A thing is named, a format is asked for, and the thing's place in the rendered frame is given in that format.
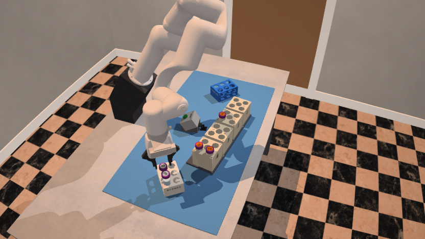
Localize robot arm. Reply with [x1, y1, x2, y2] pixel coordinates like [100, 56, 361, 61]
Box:
[126, 0, 228, 158]

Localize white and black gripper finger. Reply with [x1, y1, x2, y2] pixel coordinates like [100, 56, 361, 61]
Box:
[167, 145, 180, 166]
[142, 150, 157, 169]

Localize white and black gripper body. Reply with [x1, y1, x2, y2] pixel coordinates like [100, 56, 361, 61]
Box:
[145, 131, 173, 158]

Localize blue bench mat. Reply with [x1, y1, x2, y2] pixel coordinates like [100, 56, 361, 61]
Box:
[102, 70, 275, 235]

